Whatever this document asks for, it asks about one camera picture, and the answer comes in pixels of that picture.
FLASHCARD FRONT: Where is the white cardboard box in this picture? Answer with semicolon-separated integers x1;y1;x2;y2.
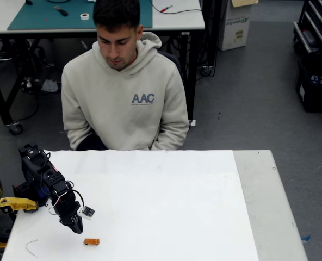
218;0;253;52

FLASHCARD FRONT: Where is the green cutting mat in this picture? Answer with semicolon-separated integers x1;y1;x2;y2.
7;0;153;30

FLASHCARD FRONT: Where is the white paper sheet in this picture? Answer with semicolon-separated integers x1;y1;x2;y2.
1;149;259;261

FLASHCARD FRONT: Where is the black camera cable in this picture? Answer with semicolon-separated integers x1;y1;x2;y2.
68;189;85;210

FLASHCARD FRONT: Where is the black drawer tool cabinet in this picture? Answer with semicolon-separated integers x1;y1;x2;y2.
293;0;322;55

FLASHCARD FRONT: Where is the black office chair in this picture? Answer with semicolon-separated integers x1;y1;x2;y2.
159;51;182;82

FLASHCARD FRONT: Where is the black hand tool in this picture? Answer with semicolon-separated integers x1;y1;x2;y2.
53;5;69;16

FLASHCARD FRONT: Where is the man in beige hoodie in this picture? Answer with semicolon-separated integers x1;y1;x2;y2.
61;0;190;152

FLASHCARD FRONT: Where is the black cable with red plugs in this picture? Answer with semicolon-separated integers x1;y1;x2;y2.
150;0;202;14

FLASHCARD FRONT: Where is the red white servo wire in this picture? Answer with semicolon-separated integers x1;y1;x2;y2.
48;190;69;215

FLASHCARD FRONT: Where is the grey workbench with black legs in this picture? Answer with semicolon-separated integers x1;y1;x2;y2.
0;0;207;135

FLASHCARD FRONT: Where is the beige manila folder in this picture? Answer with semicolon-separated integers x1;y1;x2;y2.
231;0;259;7

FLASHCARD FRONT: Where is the black storage bin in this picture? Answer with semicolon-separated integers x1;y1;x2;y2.
295;58;322;114

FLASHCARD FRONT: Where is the white crumpled rag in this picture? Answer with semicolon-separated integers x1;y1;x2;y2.
40;78;59;92

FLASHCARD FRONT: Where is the grey caster wheel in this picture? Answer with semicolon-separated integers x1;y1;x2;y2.
8;121;23;135

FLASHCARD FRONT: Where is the white wrist camera board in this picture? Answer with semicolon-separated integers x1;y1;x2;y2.
77;206;96;221

